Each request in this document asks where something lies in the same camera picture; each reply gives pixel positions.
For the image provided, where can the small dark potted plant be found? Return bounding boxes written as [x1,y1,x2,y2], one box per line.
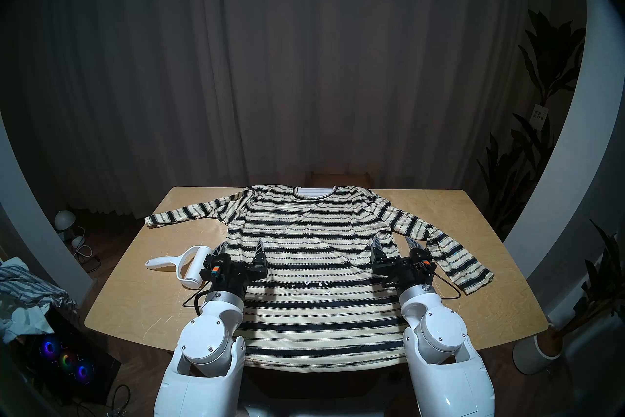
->
[552,220,625,338]

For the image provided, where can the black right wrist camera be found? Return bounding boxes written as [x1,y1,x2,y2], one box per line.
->
[409,247,437,282]

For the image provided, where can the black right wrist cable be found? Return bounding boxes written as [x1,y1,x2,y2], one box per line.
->
[432,272,462,300]

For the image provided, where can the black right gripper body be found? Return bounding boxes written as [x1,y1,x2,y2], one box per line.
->
[371,258,436,292]

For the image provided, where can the white lint roller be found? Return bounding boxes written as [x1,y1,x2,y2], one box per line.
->
[145,246,215,289]

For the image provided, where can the cream black striped long-sleeve top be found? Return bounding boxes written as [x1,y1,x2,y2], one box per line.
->
[145,184,494,373]

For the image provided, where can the white plant pot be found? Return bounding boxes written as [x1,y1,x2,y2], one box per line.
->
[513,323,562,375]

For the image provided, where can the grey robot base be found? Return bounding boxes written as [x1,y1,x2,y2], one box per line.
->
[242,402,418,417]

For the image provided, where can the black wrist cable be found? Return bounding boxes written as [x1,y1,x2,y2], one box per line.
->
[432,272,462,300]
[183,289,215,316]

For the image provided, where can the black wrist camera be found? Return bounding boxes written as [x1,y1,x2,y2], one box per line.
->
[409,247,437,282]
[201,253,231,281]

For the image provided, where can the white mushroom lamp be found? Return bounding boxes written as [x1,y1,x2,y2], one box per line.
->
[54,210,77,241]

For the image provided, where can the white curved arch pillar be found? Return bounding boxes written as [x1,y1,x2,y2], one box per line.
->
[0,113,93,304]
[503,0,625,319]

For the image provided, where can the striped cloth pile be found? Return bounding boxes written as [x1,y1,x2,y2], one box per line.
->
[0,257,79,310]

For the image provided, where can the white floor cable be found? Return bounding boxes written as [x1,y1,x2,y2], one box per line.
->
[73,225,94,259]

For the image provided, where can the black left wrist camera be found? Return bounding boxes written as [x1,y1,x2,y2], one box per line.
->
[201,253,231,281]

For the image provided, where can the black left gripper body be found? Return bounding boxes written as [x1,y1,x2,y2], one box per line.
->
[210,261,268,297]

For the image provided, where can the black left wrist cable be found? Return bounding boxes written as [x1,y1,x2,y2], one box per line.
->
[183,289,215,316]

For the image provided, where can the black floor cables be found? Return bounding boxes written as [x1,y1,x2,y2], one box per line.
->
[73,384,132,417]

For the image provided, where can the grey pleated curtain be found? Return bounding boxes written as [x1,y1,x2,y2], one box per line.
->
[15,0,586,221]

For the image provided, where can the black computer with RGB fans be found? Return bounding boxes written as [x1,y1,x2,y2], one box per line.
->
[20,309,122,404]

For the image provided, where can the tall dark leafy plant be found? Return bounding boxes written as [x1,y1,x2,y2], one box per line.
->
[476,8,586,241]

